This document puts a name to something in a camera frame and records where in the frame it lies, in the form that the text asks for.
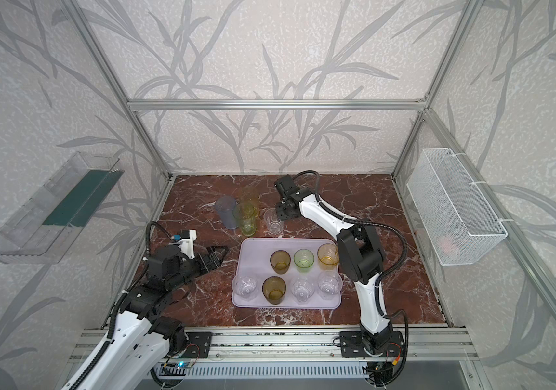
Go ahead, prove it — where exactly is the clear faceted cup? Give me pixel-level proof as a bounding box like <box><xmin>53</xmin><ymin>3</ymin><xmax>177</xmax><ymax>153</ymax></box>
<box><xmin>317</xmin><ymin>271</ymin><xmax>343</xmax><ymax>301</ymax></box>
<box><xmin>232</xmin><ymin>275</ymin><xmax>258</xmax><ymax>301</ymax></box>
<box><xmin>263</xmin><ymin>208</ymin><xmax>284</xmax><ymax>237</ymax></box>
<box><xmin>289</xmin><ymin>276</ymin><xmax>315</xmax><ymax>305</ymax></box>

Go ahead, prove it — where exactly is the amber dimpled cup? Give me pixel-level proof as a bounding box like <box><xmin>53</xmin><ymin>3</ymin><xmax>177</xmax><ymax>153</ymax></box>
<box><xmin>270</xmin><ymin>250</ymin><xmax>291</xmax><ymax>275</ymax></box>
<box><xmin>262</xmin><ymin>276</ymin><xmax>286</xmax><ymax>305</ymax></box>

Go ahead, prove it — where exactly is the small green plastic cup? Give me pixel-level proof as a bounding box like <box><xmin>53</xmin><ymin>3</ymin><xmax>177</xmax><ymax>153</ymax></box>
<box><xmin>294</xmin><ymin>249</ymin><xmax>315</xmax><ymax>273</ymax></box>

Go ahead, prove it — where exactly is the yellow transparent plastic cup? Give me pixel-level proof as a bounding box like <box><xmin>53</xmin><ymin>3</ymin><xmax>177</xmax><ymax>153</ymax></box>
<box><xmin>317</xmin><ymin>243</ymin><xmax>340</xmax><ymax>271</ymax></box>

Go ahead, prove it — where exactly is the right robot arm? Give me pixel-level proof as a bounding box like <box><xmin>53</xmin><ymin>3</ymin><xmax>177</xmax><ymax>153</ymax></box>
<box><xmin>276</xmin><ymin>189</ymin><xmax>393</xmax><ymax>348</ymax></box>

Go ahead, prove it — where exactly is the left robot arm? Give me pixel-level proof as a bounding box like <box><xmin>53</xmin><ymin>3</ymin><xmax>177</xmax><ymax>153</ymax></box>
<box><xmin>63</xmin><ymin>241</ymin><xmax>229</xmax><ymax>389</ymax></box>

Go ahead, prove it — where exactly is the lilac plastic tray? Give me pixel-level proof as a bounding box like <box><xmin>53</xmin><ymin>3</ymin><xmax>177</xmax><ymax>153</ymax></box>
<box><xmin>232</xmin><ymin>237</ymin><xmax>341</xmax><ymax>310</ymax></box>

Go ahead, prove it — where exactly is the tall yellow plastic cup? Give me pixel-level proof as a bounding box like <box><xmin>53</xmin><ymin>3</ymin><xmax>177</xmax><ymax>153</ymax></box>
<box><xmin>237</xmin><ymin>187</ymin><xmax>259</xmax><ymax>208</ymax></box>

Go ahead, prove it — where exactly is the tall green plastic cup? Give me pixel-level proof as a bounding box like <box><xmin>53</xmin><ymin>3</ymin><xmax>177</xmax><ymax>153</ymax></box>
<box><xmin>233</xmin><ymin>201</ymin><xmax>258</xmax><ymax>237</ymax></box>

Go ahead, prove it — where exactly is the blue frosted plastic cup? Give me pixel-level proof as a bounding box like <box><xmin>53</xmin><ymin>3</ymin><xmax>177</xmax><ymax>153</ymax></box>
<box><xmin>214</xmin><ymin>196</ymin><xmax>238</xmax><ymax>230</ymax></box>

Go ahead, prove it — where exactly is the small circuit board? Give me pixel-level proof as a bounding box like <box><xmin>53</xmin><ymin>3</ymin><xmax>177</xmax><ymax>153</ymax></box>
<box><xmin>162</xmin><ymin>359</ymin><xmax>197</xmax><ymax>371</ymax></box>

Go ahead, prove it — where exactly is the green pad in bin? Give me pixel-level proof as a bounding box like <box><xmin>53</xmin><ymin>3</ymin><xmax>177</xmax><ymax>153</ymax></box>
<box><xmin>43</xmin><ymin>170</ymin><xmax>125</xmax><ymax>228</ymax></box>

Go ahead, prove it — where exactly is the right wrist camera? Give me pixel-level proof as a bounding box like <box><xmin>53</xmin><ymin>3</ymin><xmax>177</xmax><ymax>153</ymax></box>
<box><xmin>275</xmin><ymin>175</ymin><xmax>300</xmax><ymax>198</ymax></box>

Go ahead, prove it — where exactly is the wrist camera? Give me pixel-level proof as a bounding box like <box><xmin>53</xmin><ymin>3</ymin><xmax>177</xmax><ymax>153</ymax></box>
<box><xmin>275</xmin><ymin>175</ymin><xmax>300</xmax><ymax>198</ymax></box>
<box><xmin>170</xmin><ymin>230</ymin><xmax>197</xmax><ymax>259</ymax></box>

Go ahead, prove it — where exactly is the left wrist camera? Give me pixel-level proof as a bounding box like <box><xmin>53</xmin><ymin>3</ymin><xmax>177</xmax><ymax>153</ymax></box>
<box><xmin>170</xmin><ymin>230</ymin><xmax>197</xmax><ymax>259</ymax></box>

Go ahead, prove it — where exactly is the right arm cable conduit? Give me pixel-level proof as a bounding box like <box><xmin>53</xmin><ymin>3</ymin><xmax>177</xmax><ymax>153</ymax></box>
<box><xmin>292</xmin><ymin>170</ymin><xmax>409</xmax><ymax>318</ymax></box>

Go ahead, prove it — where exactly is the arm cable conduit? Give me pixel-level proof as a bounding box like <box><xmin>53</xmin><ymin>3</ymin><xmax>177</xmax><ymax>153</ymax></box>
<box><xmin>67</xmin><ymin>221</ymin><xmax>177</xmax><ymax>390</ymax></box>
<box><xmin>292</xmin><ymin>170</ymin><xmax>409</xmax><ymax>318</ymax></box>

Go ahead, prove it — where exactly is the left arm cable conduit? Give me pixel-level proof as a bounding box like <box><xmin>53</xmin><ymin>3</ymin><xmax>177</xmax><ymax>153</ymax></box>
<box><xmin>67</xmin><ymin>221</ymin><xmax>177</xmax><ymax>390</ymax></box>

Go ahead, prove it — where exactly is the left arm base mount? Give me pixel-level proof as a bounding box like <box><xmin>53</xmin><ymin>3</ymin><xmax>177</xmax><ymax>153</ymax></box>
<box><xmin>177</xmin><ymin>331</ymin><xmax>213</xmax><ymax>359</ymax></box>

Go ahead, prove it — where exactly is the clear plastic wall bin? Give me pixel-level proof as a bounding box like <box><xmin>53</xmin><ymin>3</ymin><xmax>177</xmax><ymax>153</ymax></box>
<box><xmin>0</xmin><ymin>152</ymin><xmax>124</xmax><ymax>265</ymax></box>

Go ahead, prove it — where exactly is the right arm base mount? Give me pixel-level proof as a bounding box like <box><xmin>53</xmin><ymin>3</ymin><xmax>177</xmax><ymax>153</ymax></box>
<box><xmin>338</xmin><ymin>330</ymin><xmax>405</xmax><ymax>358</ymax></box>

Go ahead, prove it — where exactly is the white wire mesh basket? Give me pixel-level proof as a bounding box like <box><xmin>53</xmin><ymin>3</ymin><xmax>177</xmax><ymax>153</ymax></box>
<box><xmin>407</xmin><ymin>148</ymin><xmax>508</xmax><ymax>267</ymax></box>

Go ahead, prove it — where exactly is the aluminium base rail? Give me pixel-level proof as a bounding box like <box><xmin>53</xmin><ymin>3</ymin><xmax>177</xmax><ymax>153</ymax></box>
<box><xmin>187</xmin><ymin>324</ymin><xmax>479</xmax><ymax>363</ymax></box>

